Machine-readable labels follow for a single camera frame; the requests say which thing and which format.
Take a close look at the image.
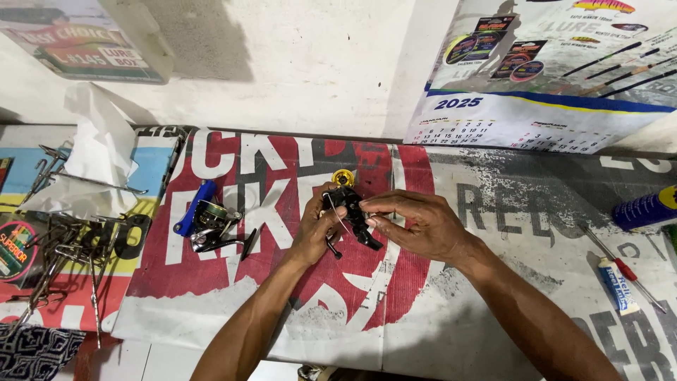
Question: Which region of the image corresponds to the person's left hand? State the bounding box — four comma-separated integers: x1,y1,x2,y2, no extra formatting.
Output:
288,182,350,268

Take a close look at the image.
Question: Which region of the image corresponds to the person's right hand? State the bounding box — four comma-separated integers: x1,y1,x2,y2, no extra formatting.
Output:
360,189,472,265

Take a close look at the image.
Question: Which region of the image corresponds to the black fishing reel gold spool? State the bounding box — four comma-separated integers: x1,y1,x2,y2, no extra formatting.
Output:
319,169,385,260

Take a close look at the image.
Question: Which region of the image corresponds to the red and white banner mat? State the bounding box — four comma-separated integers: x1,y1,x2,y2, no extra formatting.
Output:
111,127,677,381

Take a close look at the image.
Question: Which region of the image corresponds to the blue and black fishing reel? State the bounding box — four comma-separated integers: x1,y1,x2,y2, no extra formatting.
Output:
173,180,258,261

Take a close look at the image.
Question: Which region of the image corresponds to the colourful printed banner mat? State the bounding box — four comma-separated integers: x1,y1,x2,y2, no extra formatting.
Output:
0,124,187,335

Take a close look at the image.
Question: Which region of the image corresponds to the white grease tube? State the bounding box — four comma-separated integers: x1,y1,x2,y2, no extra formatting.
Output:
597,257,641,317

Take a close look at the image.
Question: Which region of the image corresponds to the blue spray can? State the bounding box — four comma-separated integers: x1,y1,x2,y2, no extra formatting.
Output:
612,185,677,232

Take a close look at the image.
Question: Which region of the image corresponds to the white crumpled tissue paper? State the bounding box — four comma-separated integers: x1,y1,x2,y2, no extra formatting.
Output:
20,82,150,221

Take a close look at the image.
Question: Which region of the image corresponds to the dark patterned cloth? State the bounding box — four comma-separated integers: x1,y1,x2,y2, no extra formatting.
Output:
0,323,87,381

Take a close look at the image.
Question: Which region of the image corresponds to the clear plastic lure box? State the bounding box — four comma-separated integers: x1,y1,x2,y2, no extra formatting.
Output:
0,0,175,85

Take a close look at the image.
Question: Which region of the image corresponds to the fishing gear wall calendar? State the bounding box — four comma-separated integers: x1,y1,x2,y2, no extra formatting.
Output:
403,0,677,155

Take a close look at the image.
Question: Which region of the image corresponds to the red handled screwdriver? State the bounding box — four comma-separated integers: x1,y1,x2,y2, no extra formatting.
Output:
579,224,667,314

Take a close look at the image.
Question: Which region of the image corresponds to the pile of metal bail wires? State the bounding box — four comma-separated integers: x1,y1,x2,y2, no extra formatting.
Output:
0,143,152,350

